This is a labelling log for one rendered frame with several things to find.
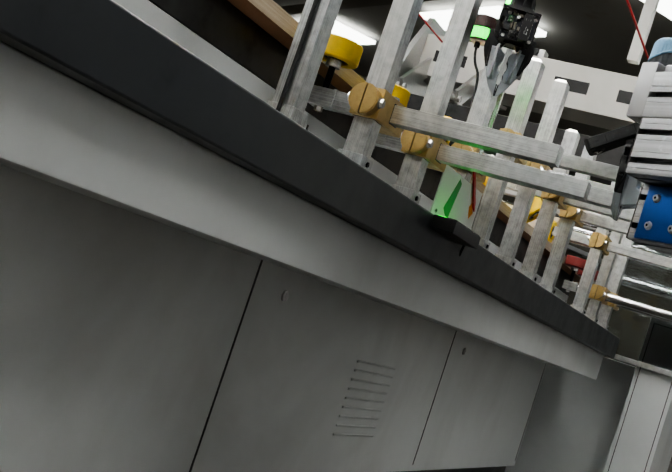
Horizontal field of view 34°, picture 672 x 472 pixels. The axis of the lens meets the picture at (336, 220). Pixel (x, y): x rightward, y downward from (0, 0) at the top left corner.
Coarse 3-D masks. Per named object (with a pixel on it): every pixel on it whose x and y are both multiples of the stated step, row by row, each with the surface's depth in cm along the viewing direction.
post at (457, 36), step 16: (464, 0) 196; (480, 0) 197; (464, 16) 195; (448, 32) 196; (464, 32) 194; (448, 48) 195; (464, 48) 196; (448, 64) 194; (432, 80) 195; (448, 80) 194; (432, 96) 194; (448, 96) 196; (432, 112) 194; (416, 160) 193; (400, 176) 194; (416, 176) 192
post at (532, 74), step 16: (528, 80) 241; (528, 96) 240; (512, 112) 241; (528, 112) 241; (512, 128) 240; (512, 160) 240; (496, 192) 239; (480, 208) 239; (496, 208) 239; (480, 224) 239
